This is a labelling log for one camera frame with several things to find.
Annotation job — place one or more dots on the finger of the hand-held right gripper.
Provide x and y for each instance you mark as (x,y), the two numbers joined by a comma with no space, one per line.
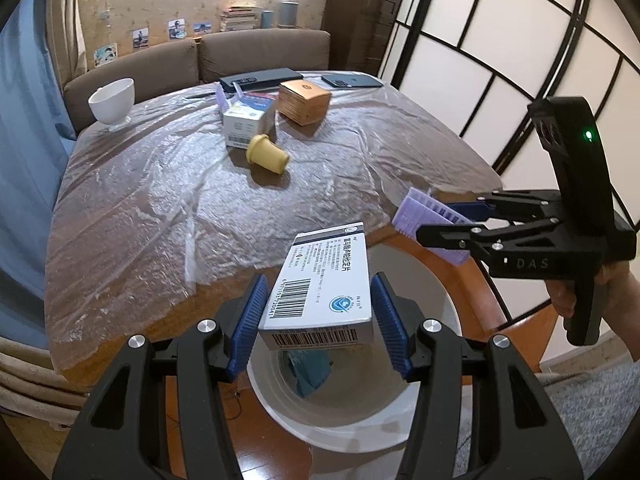
(470,211)
(450,236)

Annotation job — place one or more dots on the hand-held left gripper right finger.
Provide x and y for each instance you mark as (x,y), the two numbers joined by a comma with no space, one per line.
(390,325)

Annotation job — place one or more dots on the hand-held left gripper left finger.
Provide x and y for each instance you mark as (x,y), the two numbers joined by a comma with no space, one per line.
(247,325)

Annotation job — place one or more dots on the white barcode medicine box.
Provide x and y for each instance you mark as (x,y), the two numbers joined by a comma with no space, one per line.
(320,285)

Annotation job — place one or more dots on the white trash bin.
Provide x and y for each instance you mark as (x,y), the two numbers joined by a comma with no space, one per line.
(350,410)

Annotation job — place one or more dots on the person's right hand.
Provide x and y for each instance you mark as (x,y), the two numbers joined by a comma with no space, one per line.
(622,300)

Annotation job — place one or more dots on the teal plastic packet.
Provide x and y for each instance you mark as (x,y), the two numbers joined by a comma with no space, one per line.
(310,372)

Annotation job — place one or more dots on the yellow plastic cup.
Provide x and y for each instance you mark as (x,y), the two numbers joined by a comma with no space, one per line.
(267,152)

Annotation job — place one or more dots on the blue smartphone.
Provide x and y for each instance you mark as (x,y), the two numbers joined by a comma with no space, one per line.
(352,81)

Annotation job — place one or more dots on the orange cardboard box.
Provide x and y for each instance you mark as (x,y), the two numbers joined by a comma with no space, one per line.
(305,102)

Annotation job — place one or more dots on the white and blue medicine box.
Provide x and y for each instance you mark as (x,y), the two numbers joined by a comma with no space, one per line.
(245,127)

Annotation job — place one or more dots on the black framed folding screen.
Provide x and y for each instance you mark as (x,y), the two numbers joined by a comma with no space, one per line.
(450,5)

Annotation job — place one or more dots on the dark wooden cabinet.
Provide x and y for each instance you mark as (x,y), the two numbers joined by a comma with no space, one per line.
(360,25)

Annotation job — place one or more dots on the grey rug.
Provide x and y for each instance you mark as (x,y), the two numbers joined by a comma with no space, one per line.
(590,410)

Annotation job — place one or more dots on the curled purple ribbed strip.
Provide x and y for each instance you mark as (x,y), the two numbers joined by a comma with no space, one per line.
(220,97)

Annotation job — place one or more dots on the dark flat object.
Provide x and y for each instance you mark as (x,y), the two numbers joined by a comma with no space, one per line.
(200,95)

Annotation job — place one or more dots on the black cased phone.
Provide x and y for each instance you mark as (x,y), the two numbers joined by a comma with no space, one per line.
(260,79)

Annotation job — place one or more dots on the brown sofa back cushion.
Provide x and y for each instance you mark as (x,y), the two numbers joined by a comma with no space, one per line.
(140,67)
(265,52)

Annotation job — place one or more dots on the white footed ceramic bowl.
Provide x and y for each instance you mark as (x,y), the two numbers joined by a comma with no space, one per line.
(112,102)

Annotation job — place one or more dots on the grey cylinder speaker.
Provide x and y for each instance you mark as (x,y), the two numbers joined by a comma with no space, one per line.
(288,15)

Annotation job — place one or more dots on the brown fabric sofa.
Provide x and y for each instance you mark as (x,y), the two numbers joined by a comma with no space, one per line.
(70,117)

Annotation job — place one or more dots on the blue curtain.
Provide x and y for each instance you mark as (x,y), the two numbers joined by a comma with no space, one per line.
(25,160)

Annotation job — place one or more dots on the light blue cylinder cup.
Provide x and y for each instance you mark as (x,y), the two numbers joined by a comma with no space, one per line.
(267,19)

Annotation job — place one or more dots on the stack of books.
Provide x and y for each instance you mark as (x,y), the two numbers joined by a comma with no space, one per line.
(240,20)

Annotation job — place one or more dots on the small photo print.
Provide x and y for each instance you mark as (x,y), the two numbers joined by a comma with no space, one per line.
(201,28)
(141,39)
(105,55)
(177,29)

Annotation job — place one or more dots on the white wall hook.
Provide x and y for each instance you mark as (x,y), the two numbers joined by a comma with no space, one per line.
(103,16)

